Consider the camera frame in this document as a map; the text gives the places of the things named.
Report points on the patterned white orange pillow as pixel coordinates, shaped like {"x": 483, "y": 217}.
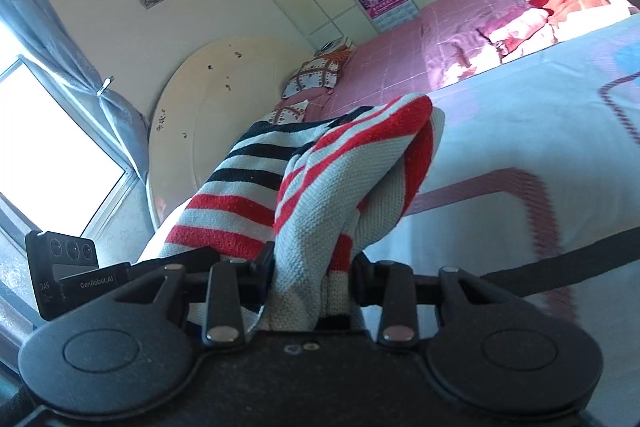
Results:
{"x": 317, "y": 74}
{"x": 290, "y": 113}

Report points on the grey blue curtain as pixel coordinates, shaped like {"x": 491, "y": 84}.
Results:
{"x": 55, "y": 72}

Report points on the cream round headboard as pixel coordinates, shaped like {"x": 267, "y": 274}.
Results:
{"x": 215, "y": 107}

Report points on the white black red striped sweater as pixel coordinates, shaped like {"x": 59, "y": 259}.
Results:
{"x": 320, "y": 197}

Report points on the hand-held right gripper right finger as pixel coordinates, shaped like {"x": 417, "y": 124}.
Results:
{"x": 367, "y": 277}

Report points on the window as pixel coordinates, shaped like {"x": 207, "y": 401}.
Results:
{"x": 55, "y": 157}

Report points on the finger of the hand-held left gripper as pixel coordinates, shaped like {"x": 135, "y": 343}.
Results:
{"x": 195, "y": 254}

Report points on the pink bed sheet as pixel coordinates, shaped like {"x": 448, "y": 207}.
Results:
{"x": 400, "y": 52}

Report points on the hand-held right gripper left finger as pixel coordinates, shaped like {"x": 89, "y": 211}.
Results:
{"x": 262, "y": 267}

